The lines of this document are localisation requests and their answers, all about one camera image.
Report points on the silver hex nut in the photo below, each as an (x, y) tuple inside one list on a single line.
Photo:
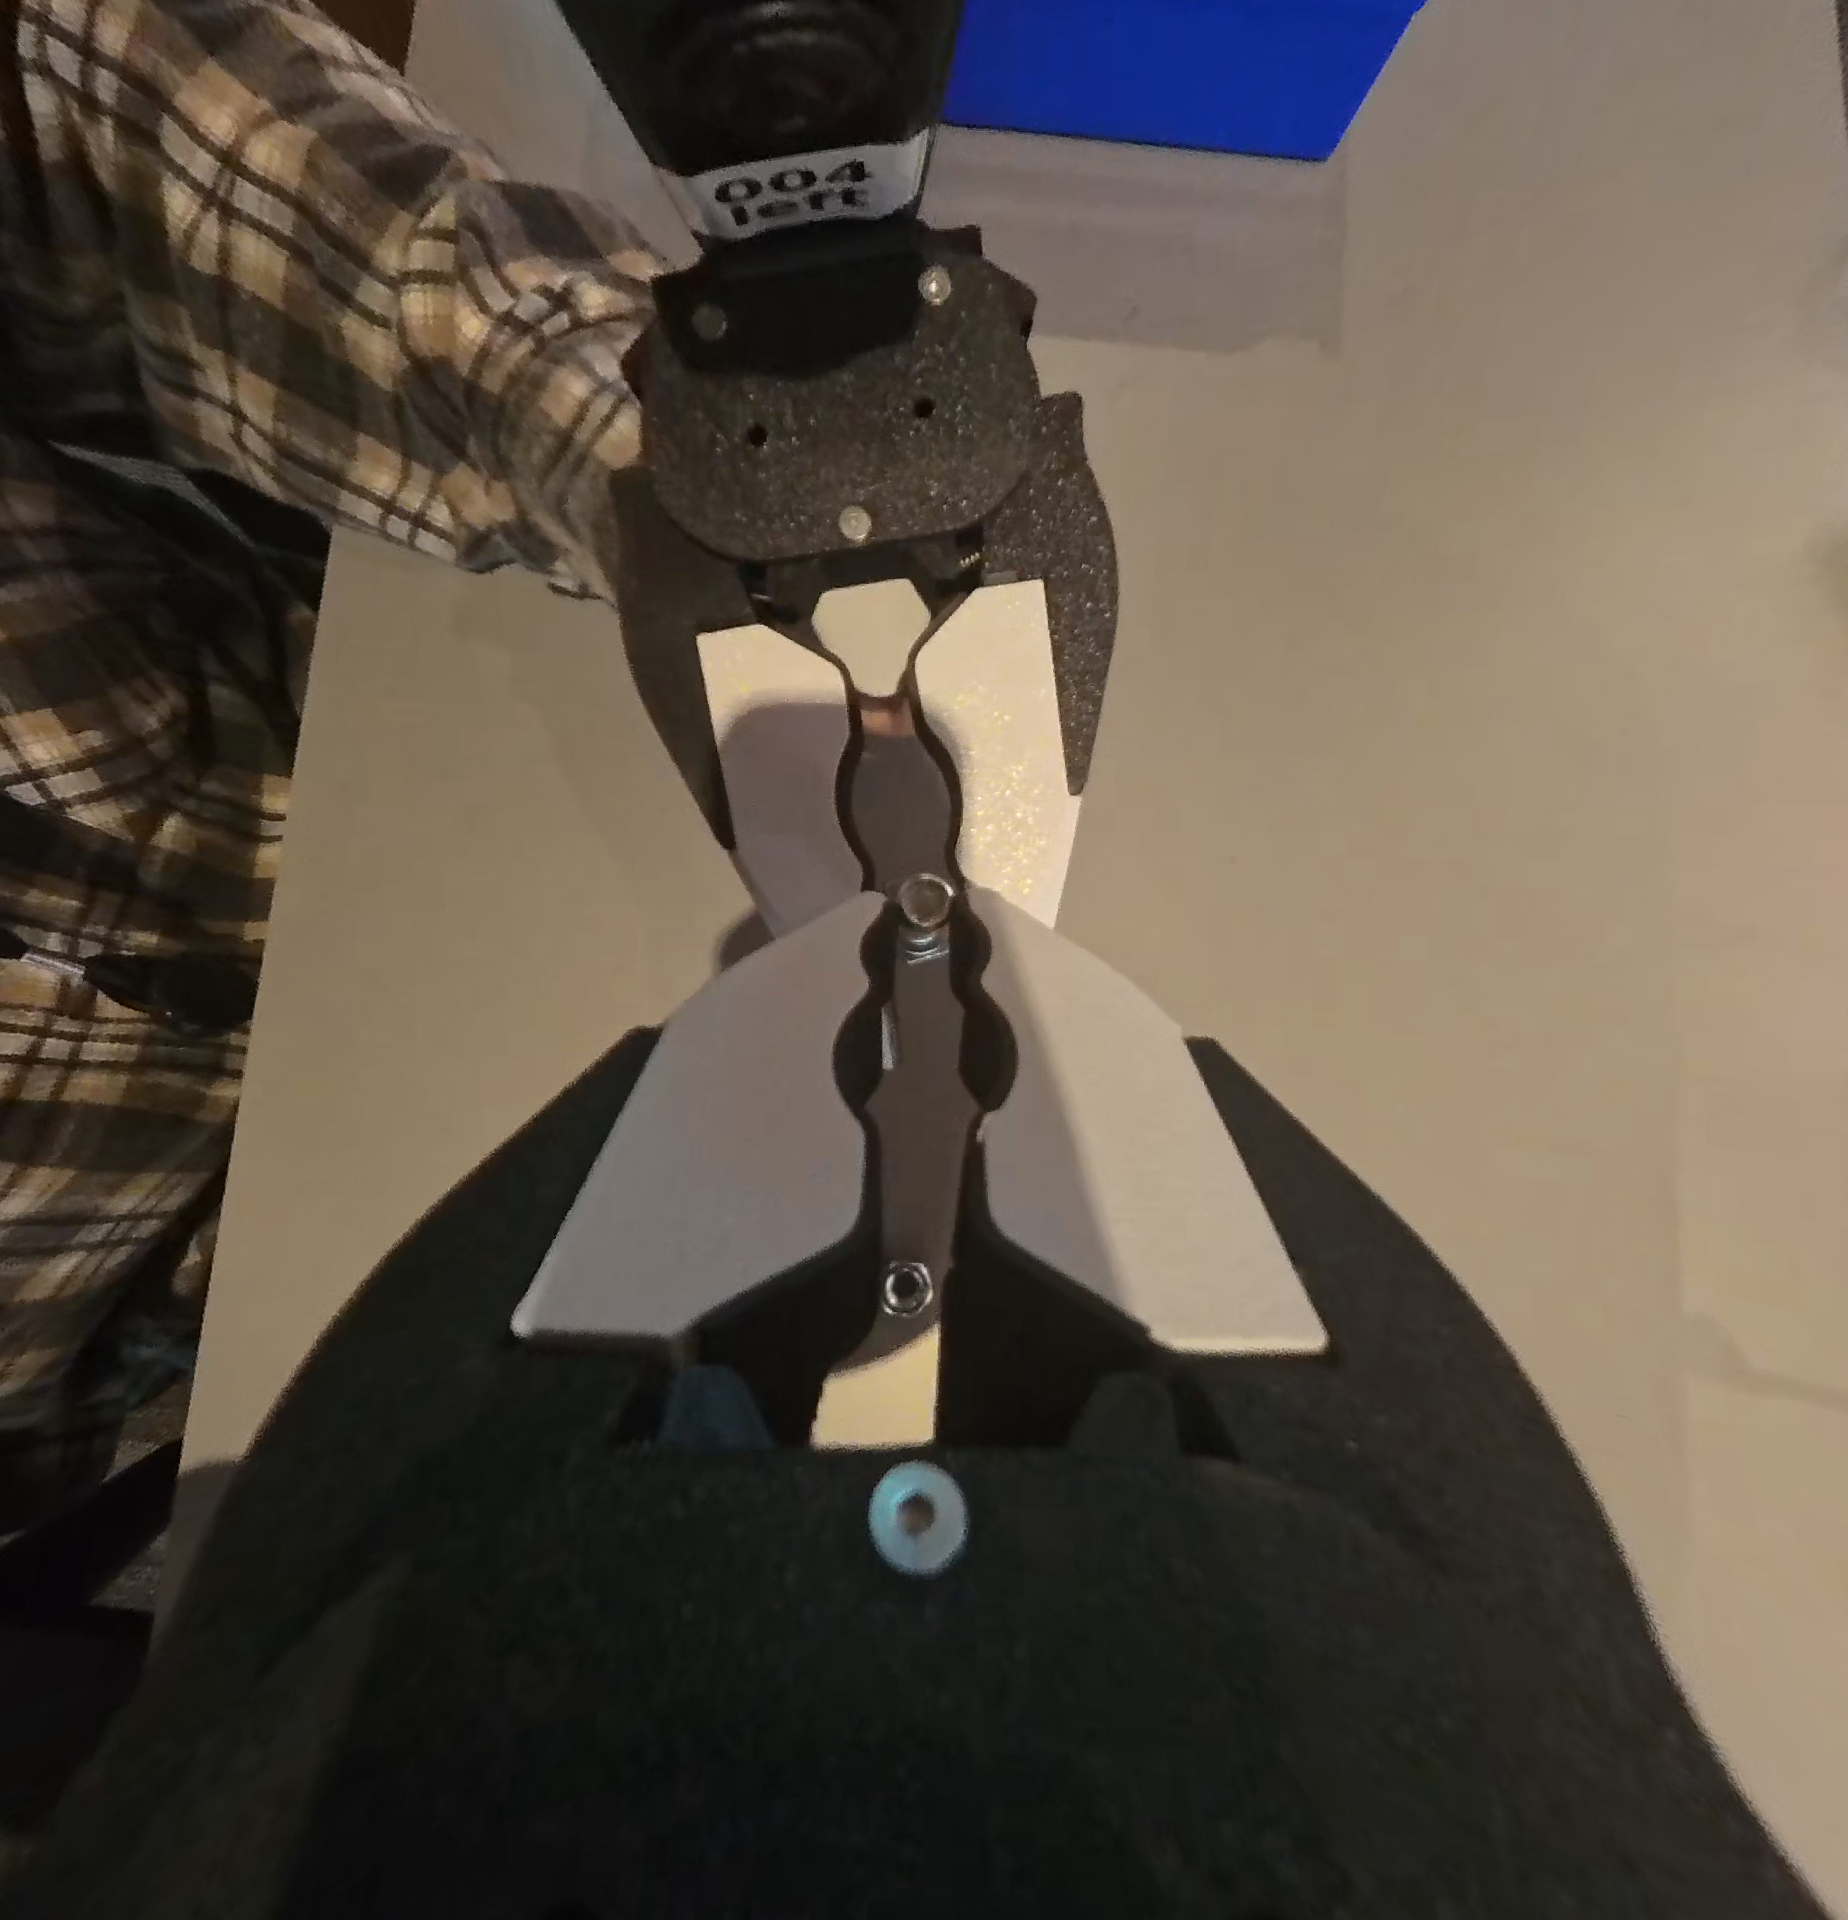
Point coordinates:
[(905, 1290)]

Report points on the person's left forearm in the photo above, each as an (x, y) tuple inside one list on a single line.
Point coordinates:
[(336, 302)]

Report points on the blue plastic bin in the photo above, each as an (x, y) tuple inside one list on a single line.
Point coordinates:
[(1164, 76)]

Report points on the silver hex bolt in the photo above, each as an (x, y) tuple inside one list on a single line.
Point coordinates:
[(921, 923)]

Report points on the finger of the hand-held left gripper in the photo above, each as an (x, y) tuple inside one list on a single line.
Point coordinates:
[(1014, 751), (776, 779)]

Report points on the person's left hand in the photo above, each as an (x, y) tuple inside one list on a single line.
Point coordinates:
[(892, 718)]

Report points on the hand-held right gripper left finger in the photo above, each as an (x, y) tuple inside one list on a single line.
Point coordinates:
[(670, 1187)]

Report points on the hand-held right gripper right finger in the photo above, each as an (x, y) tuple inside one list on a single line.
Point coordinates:
[(1146, 1187)]

